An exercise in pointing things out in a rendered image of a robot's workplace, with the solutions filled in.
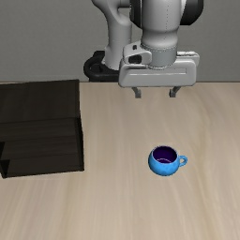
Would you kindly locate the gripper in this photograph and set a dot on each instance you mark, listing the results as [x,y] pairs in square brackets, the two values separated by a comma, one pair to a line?
[157,74]

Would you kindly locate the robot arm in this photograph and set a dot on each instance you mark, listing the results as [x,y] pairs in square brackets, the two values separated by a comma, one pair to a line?
[159,28]

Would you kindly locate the blue mug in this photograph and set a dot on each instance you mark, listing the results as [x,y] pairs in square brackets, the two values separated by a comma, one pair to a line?
[165,161]

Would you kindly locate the dark wooden shelf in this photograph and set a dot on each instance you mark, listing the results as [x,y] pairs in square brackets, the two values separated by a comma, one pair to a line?
[39,126]

